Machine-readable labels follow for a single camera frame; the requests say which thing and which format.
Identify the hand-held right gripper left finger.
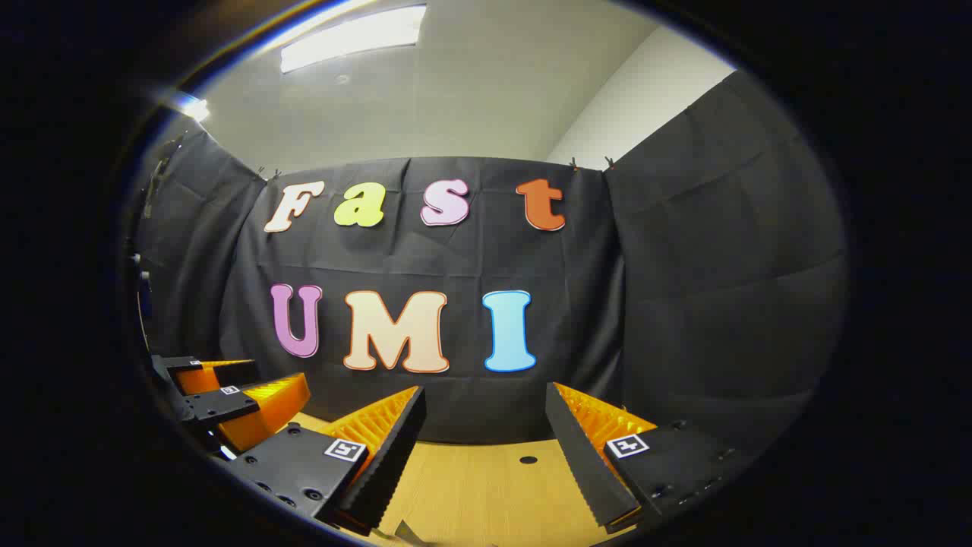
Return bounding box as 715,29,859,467
225,385,428,537

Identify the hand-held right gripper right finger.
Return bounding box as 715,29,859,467
544,381,760,533

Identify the black backdrop cloth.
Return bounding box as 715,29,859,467
125,68,850,457

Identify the long ceiling light panel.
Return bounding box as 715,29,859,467
279,4,428,74

